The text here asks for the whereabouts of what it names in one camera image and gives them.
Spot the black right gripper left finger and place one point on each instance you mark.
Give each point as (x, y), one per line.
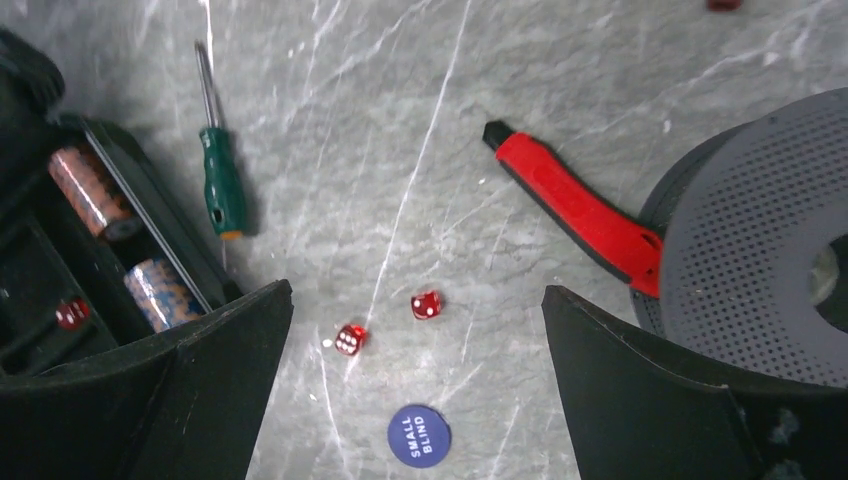
(186, 403)

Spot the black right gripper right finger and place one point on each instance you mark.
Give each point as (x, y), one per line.
(638, 406)

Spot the blue tan poker chip stack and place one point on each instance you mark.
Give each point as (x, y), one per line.
(161, 294)

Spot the black poker set case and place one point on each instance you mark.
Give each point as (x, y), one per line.
(47, 253)

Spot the blue dealer button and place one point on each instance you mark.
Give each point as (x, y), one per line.
(419, 436)

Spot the orange black poker chip stack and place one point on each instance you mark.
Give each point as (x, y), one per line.
(93, 194)

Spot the green handled screwdriver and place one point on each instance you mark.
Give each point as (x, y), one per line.
(223, 191)

